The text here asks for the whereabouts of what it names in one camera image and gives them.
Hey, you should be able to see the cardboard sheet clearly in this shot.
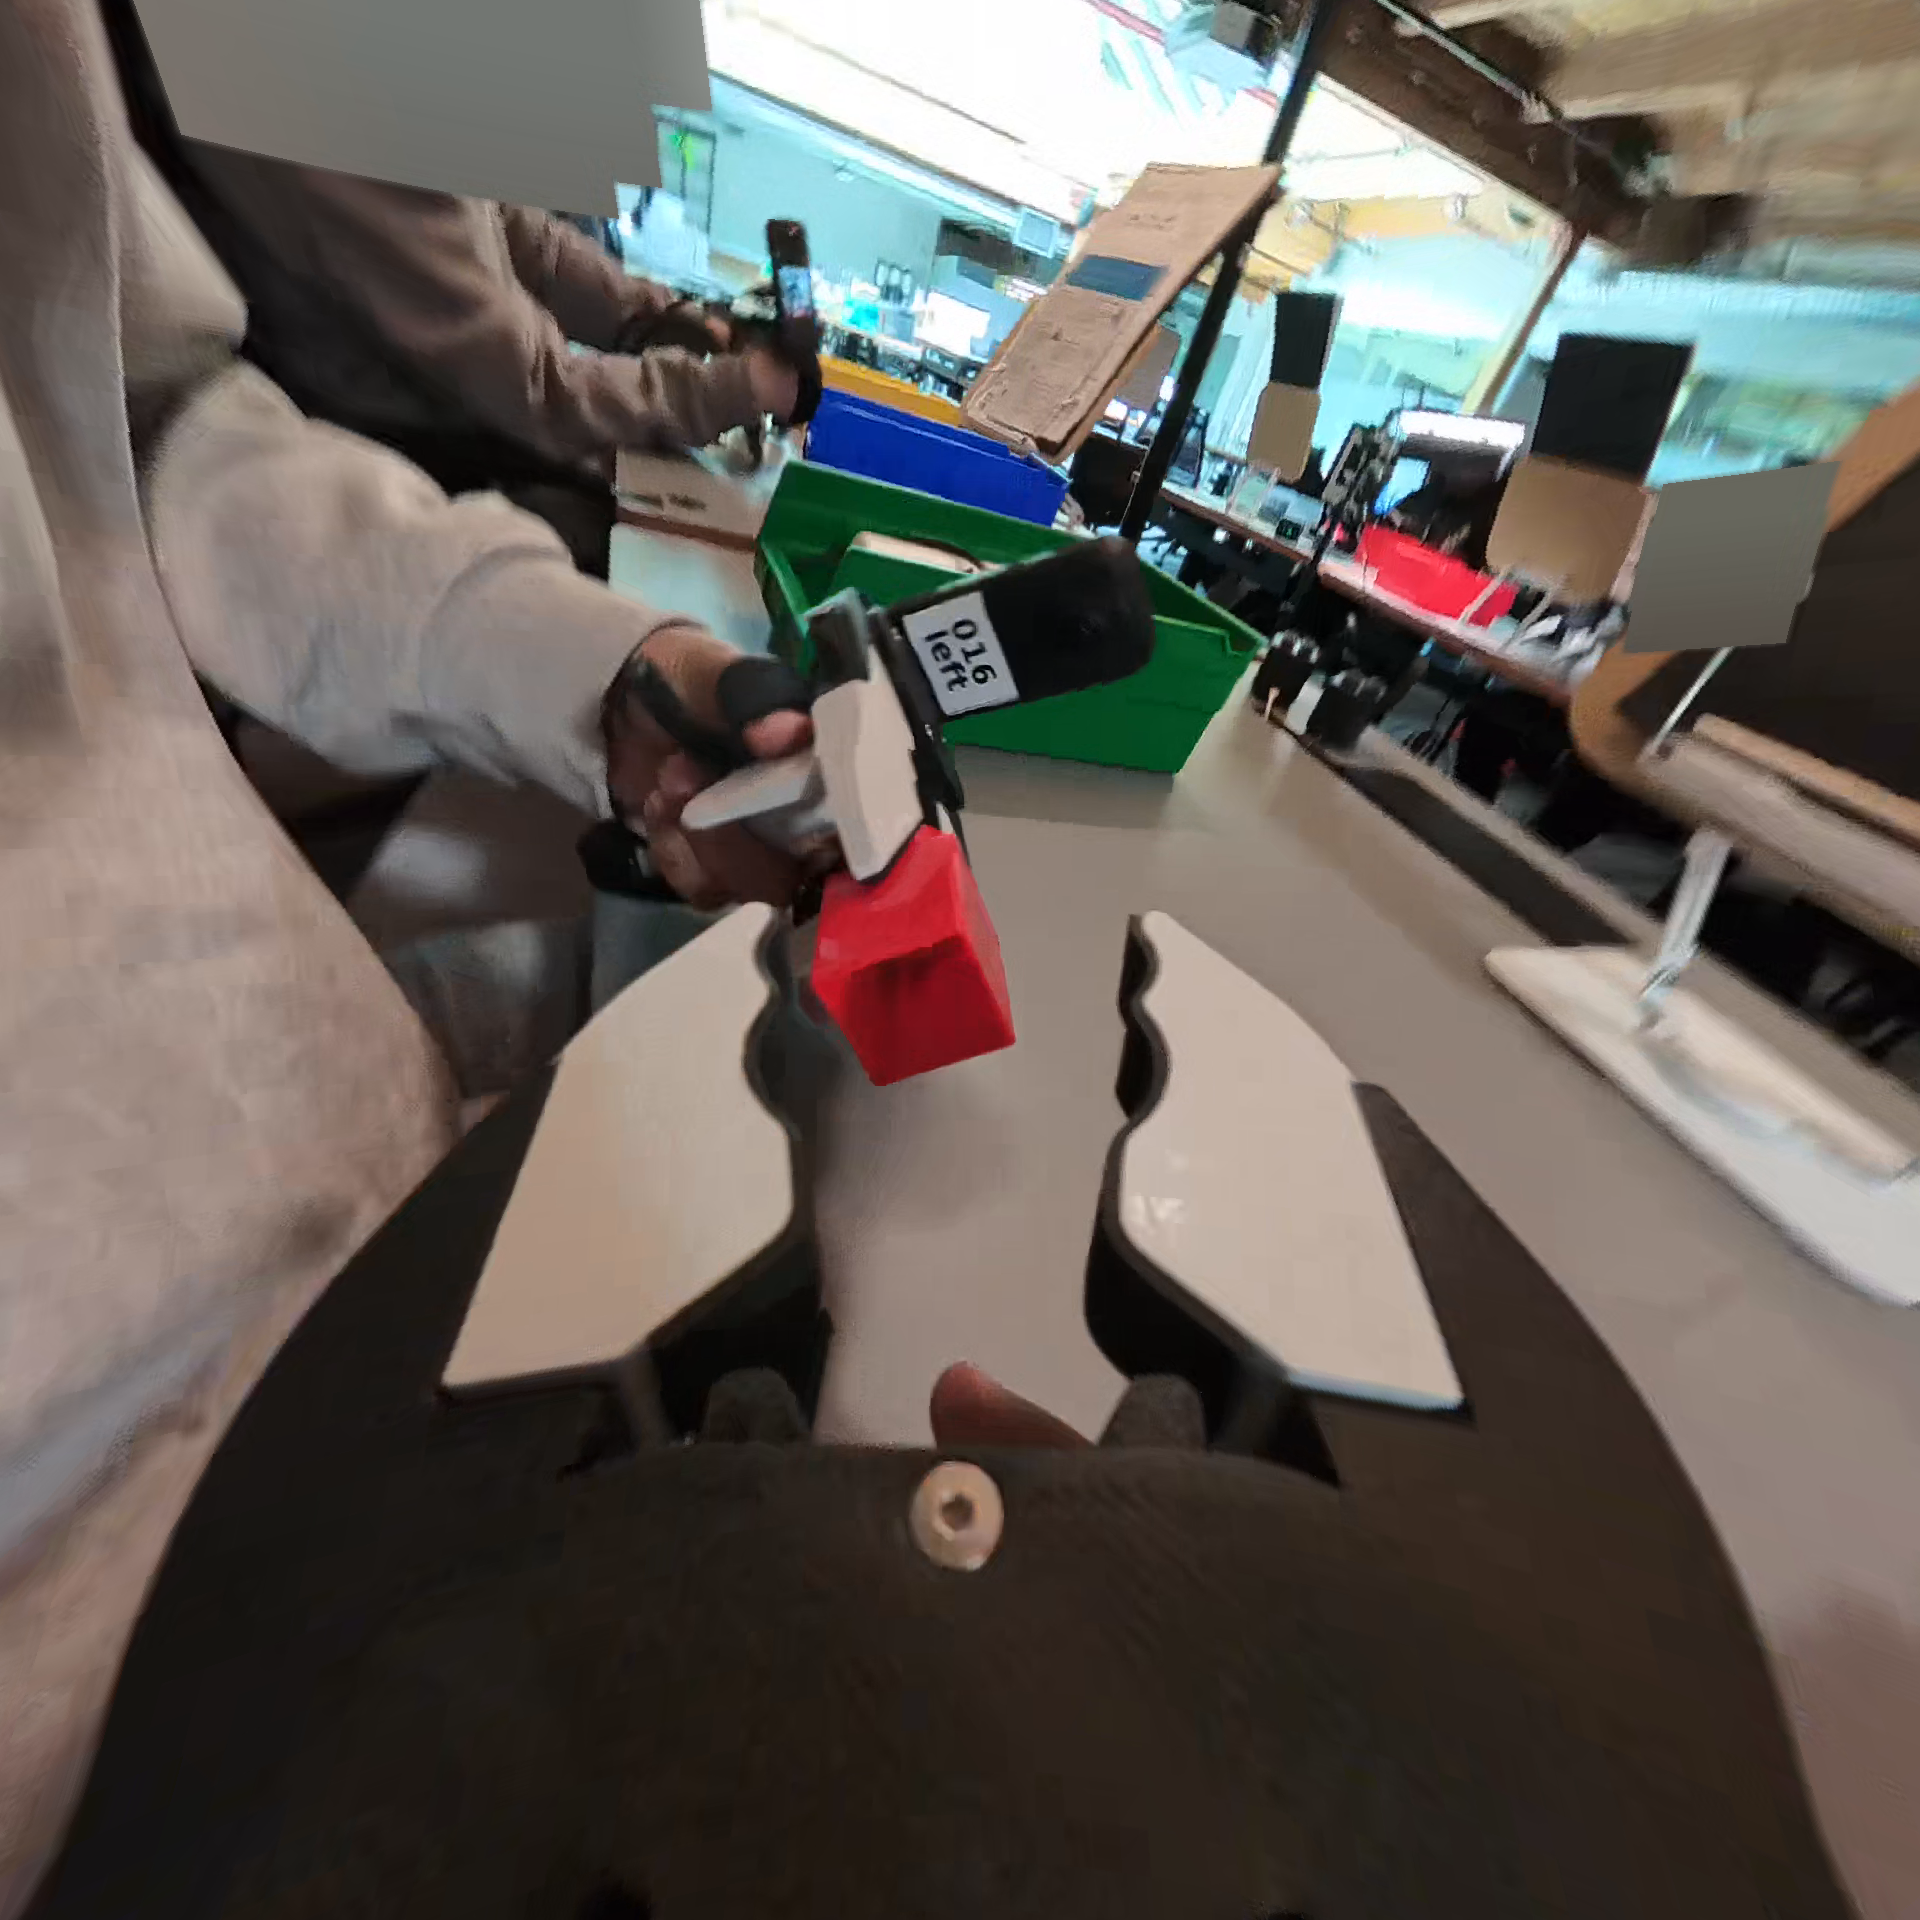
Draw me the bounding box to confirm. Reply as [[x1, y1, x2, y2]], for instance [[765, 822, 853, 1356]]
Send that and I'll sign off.
[[960, 162, 1286, 460]]

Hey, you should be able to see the black pole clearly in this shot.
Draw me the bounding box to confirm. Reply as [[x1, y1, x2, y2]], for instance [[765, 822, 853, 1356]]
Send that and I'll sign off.
[[1119, 0, 1339, 541]]

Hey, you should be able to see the red toy block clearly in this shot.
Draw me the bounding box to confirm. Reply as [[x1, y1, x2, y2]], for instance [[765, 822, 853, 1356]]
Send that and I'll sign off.
[[810, 822, 1018, 1086]]

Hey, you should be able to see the white laptop stand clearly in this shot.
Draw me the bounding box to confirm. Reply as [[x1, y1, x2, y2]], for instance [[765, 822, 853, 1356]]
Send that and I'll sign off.
[[1487, 816, 1920, 1306]]

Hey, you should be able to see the red plastic bin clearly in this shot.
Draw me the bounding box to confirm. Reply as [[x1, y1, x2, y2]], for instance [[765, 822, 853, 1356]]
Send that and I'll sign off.
[[1358, 526, 1520, 626]]

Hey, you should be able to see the laptop computer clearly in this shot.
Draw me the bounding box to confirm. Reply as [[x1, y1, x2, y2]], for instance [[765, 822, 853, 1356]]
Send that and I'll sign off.
[[1569, 392, 1920, 934]]

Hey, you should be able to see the person's right hand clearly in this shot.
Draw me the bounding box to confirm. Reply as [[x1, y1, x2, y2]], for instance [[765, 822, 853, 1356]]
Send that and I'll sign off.
[[931, 1361, 1095, 1452]]

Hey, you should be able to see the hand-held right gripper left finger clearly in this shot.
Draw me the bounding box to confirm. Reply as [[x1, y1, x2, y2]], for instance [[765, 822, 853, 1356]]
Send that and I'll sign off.
[[440, 902, 825, 1443]]

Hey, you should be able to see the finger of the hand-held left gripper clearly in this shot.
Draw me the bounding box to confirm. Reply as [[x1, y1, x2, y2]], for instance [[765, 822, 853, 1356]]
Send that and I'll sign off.
[[682, 675, 929, 886]]

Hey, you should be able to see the yellow plastic bin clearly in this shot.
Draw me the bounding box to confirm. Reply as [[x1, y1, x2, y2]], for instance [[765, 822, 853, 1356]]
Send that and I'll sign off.
[[817, 357, 965, 426]]

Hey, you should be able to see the person's left hand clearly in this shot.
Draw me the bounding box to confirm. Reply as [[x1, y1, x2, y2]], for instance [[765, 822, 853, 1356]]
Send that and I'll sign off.
[[599, 622, 841, 913]]

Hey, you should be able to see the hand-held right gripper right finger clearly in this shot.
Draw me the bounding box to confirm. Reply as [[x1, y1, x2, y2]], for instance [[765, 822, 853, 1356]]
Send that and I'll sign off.
[[1088, 909, 1467, 1420]]

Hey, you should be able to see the green plastic bin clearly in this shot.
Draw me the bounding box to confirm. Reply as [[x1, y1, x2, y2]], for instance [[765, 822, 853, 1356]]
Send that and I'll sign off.
[[754, 458, 1267, 774]]

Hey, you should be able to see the white box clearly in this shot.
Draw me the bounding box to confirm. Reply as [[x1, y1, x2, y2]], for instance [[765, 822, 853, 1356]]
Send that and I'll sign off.
[[837, 529, 981, 605]]

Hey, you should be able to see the person's left forearm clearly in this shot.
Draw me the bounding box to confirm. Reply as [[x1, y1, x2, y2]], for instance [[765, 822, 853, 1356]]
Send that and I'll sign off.
[[142, 368, 671, 819]]

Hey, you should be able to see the blue plastic bin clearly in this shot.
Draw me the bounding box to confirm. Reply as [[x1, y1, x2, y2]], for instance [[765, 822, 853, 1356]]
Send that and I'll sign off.
[[805, 387, 1071, 529]]

